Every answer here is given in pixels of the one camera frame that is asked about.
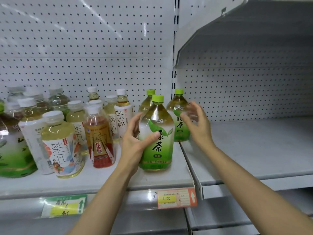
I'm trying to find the person's right hand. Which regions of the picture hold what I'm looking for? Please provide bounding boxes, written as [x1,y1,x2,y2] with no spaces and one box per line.
[180,101,216,151]

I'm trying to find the person's left hand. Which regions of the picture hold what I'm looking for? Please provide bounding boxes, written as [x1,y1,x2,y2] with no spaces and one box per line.
[119,112,160,178]

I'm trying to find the large green tea bottle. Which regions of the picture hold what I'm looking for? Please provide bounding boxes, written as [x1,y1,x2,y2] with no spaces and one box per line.
[138,89,156,114]
[138,95,175,172]
[166,89,192,143]

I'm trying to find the person's left forearm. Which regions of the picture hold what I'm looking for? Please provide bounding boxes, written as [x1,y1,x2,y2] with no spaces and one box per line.
[68,165,141,235]

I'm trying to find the person's right forearm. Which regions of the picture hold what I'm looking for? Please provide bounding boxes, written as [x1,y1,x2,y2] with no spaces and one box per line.
[199,143,313,235]

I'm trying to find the slim white-label tea bottle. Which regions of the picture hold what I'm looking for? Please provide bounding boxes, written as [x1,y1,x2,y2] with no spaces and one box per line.
[114,89,134,143]

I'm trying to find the yellow tea bottle illustrated label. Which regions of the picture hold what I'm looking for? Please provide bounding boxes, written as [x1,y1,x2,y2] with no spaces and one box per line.
[66,100,89,156]
[103,95,121,143]
[41,110,85,179]

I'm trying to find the red-label orange drink bottle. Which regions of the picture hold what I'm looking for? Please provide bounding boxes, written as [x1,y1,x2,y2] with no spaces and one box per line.
[84,105,116,169]

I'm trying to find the orange shelf price tag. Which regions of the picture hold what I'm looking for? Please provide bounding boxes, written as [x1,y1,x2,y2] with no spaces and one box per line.
[157,188,198,209]

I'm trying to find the white metal shelf board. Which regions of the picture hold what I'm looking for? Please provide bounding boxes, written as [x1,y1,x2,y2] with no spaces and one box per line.
[0,141,203,201]

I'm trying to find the white pegboard back panel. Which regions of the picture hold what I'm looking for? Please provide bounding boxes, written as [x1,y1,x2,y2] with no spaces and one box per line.
[0,0,176,113]
[176,0,313,123]

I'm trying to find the white empty shelf board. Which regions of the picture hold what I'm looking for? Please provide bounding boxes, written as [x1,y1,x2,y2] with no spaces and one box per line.
[181,117,313,194]

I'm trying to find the small pale tea bottle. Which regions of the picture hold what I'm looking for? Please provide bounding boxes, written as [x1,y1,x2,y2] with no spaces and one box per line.
[87,87,100,102]

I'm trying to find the white slotted shelf upright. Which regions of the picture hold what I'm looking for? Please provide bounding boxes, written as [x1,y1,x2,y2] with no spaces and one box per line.
[171,0,181,101]

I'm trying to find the white lower shelf board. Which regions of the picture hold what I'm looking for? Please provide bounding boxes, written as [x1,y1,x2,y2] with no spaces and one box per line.
[0,188,313,235]

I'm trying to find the clear white-cap bottle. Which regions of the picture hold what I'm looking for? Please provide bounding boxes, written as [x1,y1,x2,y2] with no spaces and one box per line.
[6,86,25,108]
[24,86,50,113]
[48,87,71,115]

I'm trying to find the green shelf price tag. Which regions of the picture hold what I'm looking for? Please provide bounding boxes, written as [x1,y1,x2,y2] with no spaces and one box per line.
[41,195,88,218]

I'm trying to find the large green-label wrapped bottle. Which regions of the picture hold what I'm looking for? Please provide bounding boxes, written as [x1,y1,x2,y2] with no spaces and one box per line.
[0,100,38,178]

